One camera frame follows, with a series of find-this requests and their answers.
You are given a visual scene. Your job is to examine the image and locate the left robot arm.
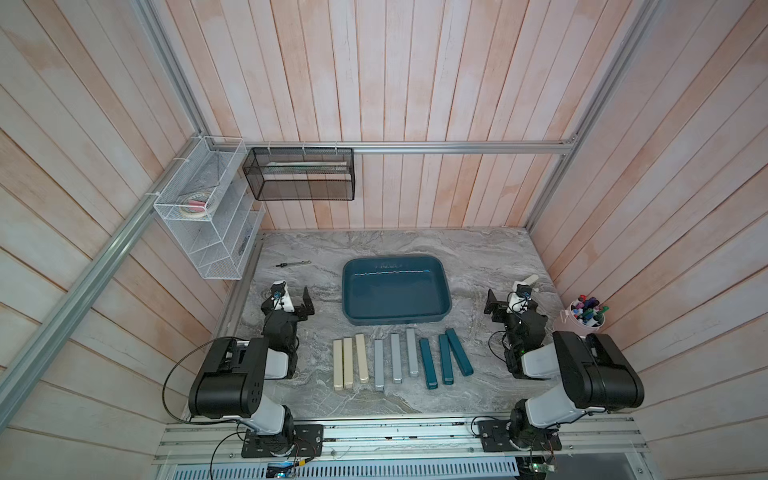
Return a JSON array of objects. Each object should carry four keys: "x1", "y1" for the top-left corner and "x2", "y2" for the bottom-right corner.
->
[{"x1": 188, "y1": 281, "x2": 315, "y2": 458}]

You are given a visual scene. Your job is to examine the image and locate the small beige tape roll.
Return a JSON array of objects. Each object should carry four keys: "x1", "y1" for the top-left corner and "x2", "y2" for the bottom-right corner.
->
[{"x1": 522, "y1": 274, "x2": 539, "y2": 286}]

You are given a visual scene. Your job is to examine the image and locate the pink pen holder cup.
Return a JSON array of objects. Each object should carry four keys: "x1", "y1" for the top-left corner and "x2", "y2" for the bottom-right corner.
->
[{"x1": 553, "y1": 295, "x2": 609, "y2": 337}]

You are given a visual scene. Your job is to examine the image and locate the teal pruning pliers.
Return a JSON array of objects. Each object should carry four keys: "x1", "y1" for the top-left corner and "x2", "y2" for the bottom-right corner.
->
[
  {"x1": 419, "y1": 338, "x2": 438, "y2": 390},
  {"x1": 446, "y1": 328, "x2": 474, "y2": 376},
  {"x1": 438, "y1": 334, "x2": 454, "y2": 385}
]

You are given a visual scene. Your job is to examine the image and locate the white wire wall shelf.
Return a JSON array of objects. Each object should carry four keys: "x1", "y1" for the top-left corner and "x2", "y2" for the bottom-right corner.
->
[{"x1": 154, "y1": 136, "x2": 265, "y2": 280}]

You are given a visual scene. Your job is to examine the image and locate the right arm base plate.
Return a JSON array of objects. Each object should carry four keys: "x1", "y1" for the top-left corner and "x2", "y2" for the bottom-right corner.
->
[{"x1": 472, "y1": 418, "x2": 562, "y2": 453}]

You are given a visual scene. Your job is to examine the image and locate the black mesh wall basket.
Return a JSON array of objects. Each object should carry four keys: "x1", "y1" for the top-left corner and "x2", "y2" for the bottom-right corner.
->
[{"x1": 242, "y1": 147, "x2": 356, "y2": 201}]

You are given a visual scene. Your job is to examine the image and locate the dark pen on table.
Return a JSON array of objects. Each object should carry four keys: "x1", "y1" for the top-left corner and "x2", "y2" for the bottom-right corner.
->
[{"x1": 275, "y1": 260, "x2": 312, "y2": 268}]

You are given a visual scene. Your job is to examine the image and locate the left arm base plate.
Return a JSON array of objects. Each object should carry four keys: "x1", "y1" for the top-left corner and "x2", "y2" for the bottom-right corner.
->
[{"x1": 241, "y1": 424, "x2": 324, "y2": 460}]

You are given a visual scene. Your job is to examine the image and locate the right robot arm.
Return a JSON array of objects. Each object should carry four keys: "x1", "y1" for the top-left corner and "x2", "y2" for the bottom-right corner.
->
[{"x1": 473, "y1": 275, "x2": 645, "y2": 453}]

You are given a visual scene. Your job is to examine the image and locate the teal plastic storage box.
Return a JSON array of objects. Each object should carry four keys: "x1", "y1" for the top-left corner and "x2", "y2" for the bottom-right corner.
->
[{"x1": 342, "y1": 255, "x2": 452, "y2": 326}]

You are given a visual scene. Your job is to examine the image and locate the beige pruning pliers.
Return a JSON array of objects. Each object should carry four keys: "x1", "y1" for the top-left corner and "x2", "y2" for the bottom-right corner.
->
[
  {"x1": 333, "y1": 339, "x2": 344, "y2": 391},
  {"x1": 342, "y1": 337, "x2": 354, "y2": 389},
  {"x1": 355, "y1": 333, "x2": 370, "y2": 384}
]

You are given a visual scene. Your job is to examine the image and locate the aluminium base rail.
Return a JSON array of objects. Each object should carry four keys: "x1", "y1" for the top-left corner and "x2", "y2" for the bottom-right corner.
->
[{"x1": 153, "y1": 414, "x2": 649, "y2": 465}]

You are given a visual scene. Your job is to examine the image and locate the tape roll in shelf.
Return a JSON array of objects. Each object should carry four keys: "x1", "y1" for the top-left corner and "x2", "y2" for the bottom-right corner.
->
[{"x1": 179, "y1": 190, "x2": 217, "y2": 219}]

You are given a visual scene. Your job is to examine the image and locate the grey pruning pliers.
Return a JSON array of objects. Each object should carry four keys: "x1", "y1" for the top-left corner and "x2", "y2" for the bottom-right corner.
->
[
  {"x1": 374, "y1": 339, "x2": 385, "y2": 392},
  {"x1": 390, "y1": 333, "x2": 403, "y2": 384},
  {"x1": 406, "y1": 328, "x2": 419, "y2": 377}
]

